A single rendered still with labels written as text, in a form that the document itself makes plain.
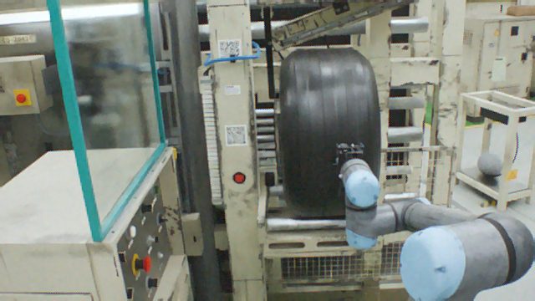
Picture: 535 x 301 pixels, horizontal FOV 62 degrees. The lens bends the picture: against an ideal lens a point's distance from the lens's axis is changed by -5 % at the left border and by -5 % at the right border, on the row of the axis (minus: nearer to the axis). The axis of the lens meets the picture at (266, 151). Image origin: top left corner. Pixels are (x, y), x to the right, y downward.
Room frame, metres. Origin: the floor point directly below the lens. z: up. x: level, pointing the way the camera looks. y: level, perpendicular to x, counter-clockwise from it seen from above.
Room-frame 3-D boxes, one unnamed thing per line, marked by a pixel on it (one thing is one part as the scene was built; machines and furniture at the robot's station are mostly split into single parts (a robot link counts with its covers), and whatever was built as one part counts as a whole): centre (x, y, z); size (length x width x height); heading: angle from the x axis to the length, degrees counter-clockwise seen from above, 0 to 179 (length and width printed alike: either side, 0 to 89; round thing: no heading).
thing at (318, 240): (1.47, -0.15, 0.83); 0.36 x 0.09 x 0.06; 87
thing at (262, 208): (1.62, 0.02, 0.90); 0.40 x 0.03 x 0.10; 177
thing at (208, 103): (1.58, 0.19, 1.19); 0.05 x 0.04 x 0.48; 177
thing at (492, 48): (5.65, -2.88, 0.62); 0.91 x 0.58 x 1.25; 107
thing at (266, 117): (2.00, 0.05, 1.05); 0.20 x 0.15 x 0.30; 87
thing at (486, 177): (3.39, -1.85, 0.40); 0.60 x 0.35 x 0.80; 17
